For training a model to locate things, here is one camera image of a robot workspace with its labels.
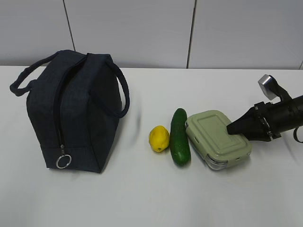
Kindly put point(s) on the green lid glass container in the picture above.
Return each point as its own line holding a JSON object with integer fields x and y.
{"x": 207, "y": 131}

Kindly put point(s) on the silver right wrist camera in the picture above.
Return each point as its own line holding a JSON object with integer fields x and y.
{"x": 271, "y": 89}

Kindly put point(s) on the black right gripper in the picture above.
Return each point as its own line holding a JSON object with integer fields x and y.
{"x": 266, "y": 122}

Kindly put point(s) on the dark blue lunch bag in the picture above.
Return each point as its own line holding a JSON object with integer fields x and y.
{"x": 74, "y": 102}

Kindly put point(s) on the green cucumber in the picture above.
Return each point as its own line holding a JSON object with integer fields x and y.
{"x": 179, "y": 146}

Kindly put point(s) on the yellow lemon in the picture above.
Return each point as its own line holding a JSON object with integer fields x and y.
{"x": 159, "y": 138}

